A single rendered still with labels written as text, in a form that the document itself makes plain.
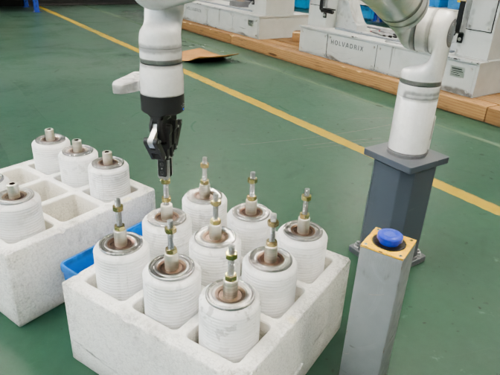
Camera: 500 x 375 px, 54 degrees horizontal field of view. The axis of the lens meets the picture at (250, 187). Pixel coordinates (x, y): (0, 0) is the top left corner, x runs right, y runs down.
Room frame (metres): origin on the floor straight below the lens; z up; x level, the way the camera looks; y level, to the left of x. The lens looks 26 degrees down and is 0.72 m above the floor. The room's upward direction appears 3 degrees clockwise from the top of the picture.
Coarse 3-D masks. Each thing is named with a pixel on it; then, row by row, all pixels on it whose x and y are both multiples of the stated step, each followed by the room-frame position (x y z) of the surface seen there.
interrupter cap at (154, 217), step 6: (156, 210) 0.84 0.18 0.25; (174, 210) 0.85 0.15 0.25; (180, 210) 0.85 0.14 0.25; (150, 216) 0.82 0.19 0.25; (156, 216) 0.82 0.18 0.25; (174, 216) 0.83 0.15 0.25; (180, 216) 0.82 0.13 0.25; (186, 216) 0.83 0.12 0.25; (150, 222) 0.79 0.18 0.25; (156, 222) 0.80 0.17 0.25; (162, 222) 0.80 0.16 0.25; (174, 222) 0.80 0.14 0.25; (180, 222) 0.80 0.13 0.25
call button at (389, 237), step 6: (384, 228) 0.68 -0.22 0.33; (390, 228) 0.68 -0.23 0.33; (378, 234) 0.66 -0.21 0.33; (384, 234) 0.66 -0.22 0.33; (390, 234) 0.66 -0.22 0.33; (396, 234) 0.66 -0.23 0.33; (402, 234) 0.67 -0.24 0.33; (384, 240) 0.65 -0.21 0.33; (390, 240) 0.65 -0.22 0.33; (396, 240) 0.65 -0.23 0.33; (402, 240) 0.65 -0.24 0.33; (390, 246) 0.65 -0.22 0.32; (396, 246) 0.65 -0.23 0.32
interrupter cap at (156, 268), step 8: (160, 256) 0.68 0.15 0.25; (184, 256) 0.69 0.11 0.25; (152, 264) 0.66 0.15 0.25; (160, 264) 0.66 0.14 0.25; (184, 264) 0.67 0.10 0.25; (192, 264) 0.66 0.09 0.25; (152, 272) 0.64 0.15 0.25; (160, 272) 0.64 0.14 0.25; (168, 272) 0.64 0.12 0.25; (176, 272) 0.64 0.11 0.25; (184, 272) 0.64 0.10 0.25; (192, 272) 0.64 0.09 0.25; (160, 280) 0.62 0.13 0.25; (168, 280) 0.62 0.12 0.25; (176, 280) 0.62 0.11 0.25
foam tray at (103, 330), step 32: (64, 288) 0.69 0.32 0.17; (96, 288) 0.73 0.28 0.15; (320, 288) 0.72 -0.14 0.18; (96, 320) 0.65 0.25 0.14; (128, 320) 0.61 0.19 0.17; (192, 320) 0.61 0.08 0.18; (288, 320) 0.63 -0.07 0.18; (320, 320) 0.71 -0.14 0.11; (96, 352) 0.66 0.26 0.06; (128, 352) 0.61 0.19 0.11; (160, 352) 0.57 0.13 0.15; (192, 352) 0.54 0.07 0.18; (256, 352) 0.55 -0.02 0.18; (288, 352) 0.61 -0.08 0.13; (320, 352) 0.73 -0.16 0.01
